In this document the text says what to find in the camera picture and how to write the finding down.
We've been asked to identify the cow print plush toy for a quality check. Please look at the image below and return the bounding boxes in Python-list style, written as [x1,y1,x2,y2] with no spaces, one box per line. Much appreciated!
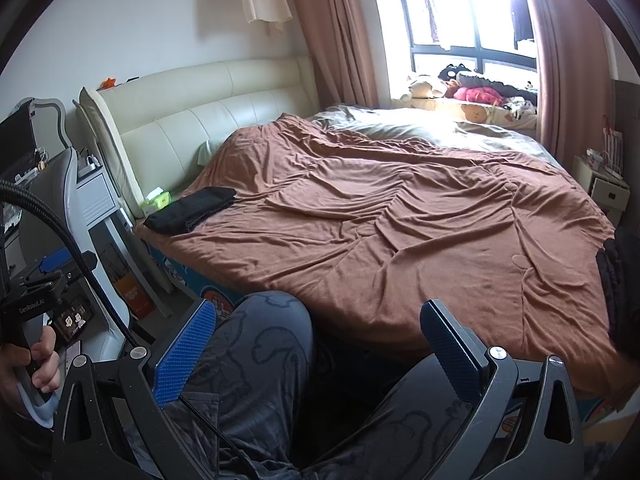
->
[502,100,538,121]

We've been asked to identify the brown blanket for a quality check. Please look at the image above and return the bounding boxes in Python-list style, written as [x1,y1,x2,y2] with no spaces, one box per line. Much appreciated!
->
[137,114,636,396]

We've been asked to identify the white grey desk unit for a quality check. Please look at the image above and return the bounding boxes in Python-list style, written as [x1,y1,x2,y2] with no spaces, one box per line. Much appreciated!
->
[20,147,176,346]

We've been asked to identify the pile of dark clothes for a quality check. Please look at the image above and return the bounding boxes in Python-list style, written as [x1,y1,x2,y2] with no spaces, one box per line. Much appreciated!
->
[595,225,640,356]

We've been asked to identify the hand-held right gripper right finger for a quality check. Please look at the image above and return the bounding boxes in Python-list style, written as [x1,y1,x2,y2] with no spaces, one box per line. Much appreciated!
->
[419,299,586,480]

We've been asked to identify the black screen with grey frame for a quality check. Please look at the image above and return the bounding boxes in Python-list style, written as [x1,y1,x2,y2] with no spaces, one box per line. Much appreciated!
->
[0,100,68,186]

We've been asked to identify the green tissue pack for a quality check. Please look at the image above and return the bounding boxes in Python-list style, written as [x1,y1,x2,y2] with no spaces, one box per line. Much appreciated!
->
[142,187,171,213]

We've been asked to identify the white nightstand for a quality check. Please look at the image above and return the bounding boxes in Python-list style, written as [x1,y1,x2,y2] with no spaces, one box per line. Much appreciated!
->
[572,152,631,221]

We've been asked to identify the beige plush toy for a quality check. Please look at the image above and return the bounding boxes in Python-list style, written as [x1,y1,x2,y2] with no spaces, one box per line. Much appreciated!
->
[407,75,446,100]

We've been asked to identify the pink plush toy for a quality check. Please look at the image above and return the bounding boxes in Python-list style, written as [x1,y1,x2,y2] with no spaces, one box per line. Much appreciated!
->
[452,86,503,104]

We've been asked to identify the person's leg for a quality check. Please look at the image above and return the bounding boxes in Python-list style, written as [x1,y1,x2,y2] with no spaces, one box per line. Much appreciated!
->
[300,395,481,480]
[165,290,321,480]

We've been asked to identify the person's left leg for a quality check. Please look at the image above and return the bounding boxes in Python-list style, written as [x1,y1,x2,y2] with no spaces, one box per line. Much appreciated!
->
[165,290,321,480]

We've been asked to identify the bear print cushion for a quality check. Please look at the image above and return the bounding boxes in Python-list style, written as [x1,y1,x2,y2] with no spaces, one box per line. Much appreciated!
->
[435,99,506,123]

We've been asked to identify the black pants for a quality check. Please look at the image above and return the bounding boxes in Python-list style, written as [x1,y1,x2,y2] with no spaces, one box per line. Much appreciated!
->
[145,186,238,235]

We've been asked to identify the person's right leg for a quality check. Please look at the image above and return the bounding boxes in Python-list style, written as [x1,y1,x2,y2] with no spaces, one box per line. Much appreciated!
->
[300,395,481,480]

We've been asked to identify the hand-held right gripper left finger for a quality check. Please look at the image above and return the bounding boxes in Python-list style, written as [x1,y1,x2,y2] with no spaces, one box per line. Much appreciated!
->
[50,299,218,480]

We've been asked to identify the black cable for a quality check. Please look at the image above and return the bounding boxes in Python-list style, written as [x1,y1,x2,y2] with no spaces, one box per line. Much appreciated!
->
[0,182,263,468]

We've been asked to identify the person's left hand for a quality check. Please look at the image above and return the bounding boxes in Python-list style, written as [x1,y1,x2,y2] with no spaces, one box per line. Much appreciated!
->
[0,331,63,416]

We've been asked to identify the brown curtain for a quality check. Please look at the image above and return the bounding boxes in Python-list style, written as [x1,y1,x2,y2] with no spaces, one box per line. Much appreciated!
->
[287,0,381,111]
[515,0,621,151]

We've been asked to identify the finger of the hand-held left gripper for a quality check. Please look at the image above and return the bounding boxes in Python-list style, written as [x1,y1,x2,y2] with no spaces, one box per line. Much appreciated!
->
[21,251,98,290]

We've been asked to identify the pale green pillow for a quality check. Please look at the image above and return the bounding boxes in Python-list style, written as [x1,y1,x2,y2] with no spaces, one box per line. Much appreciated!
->
[195,140,226,166]

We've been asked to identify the white and red papers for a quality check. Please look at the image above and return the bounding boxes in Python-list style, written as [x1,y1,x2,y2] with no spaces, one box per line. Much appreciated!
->
[582,115,626,181]

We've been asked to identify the cream padded headboard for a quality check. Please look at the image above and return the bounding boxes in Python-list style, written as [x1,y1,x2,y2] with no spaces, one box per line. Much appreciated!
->
[77,56,321,221]

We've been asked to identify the window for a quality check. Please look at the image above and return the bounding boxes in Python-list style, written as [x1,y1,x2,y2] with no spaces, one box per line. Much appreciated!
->
[392,0,538,86]

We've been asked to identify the orange bag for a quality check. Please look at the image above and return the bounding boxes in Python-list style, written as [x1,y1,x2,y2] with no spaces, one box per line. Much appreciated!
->
[111,272,151,318]

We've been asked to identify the black cat plush toy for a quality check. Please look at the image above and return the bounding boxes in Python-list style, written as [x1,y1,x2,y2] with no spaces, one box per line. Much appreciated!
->
[439,62,476,81]

